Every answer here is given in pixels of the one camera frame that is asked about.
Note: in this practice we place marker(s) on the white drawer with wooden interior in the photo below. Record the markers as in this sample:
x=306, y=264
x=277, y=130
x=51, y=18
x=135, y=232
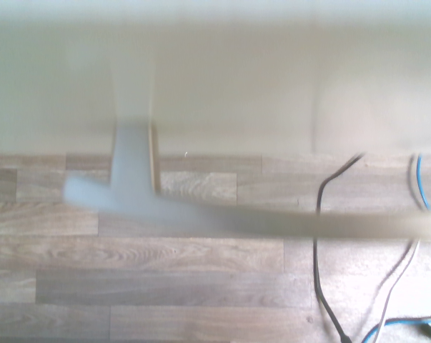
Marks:
x=236, y=89

